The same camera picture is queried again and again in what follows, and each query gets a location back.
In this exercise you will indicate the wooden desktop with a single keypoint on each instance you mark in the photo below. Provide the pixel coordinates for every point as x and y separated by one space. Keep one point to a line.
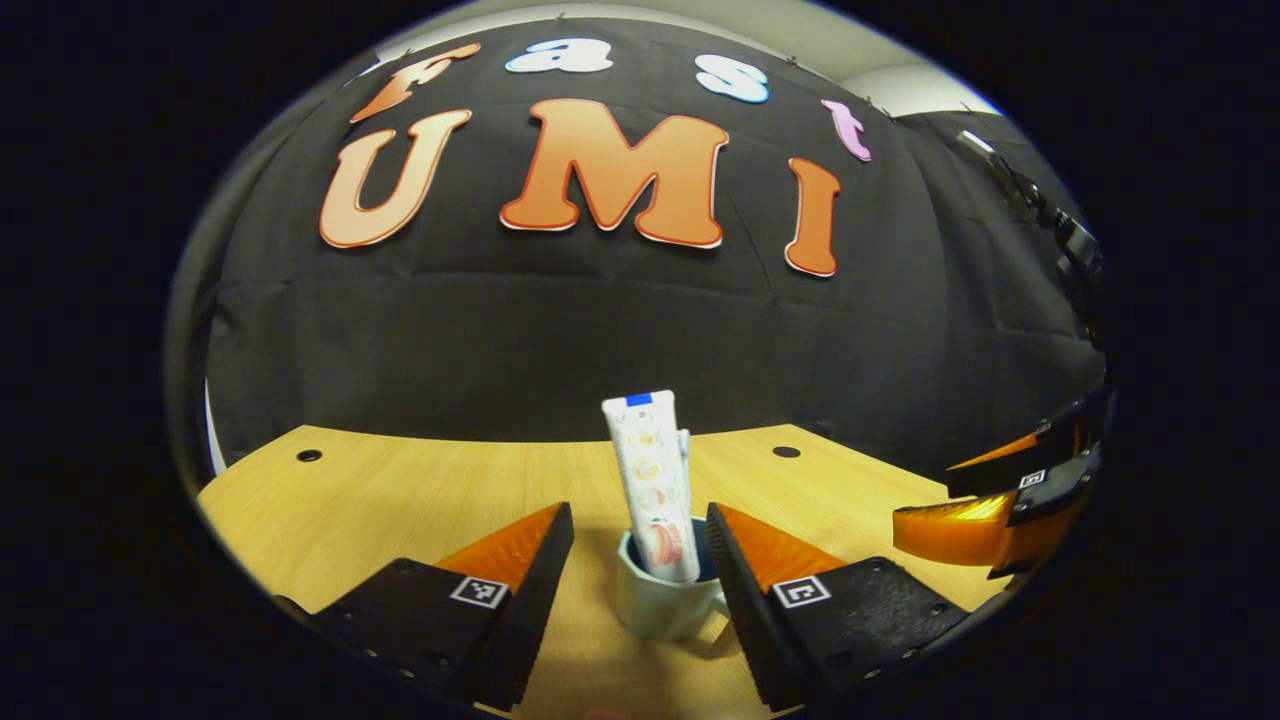
380 500

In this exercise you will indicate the white toothpaste tube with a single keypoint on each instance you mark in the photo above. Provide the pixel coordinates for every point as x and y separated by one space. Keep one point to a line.
645 460

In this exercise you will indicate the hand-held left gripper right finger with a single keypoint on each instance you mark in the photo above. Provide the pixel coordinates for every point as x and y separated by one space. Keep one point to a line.
745 610

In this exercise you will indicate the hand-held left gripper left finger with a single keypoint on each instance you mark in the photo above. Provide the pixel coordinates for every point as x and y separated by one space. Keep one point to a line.
530 610

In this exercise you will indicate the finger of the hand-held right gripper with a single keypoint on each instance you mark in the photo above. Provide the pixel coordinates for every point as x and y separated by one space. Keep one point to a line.
960 530
1040 455

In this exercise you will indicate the black backdrop cloth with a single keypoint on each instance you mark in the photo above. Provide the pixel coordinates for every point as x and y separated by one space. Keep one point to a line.
600 330

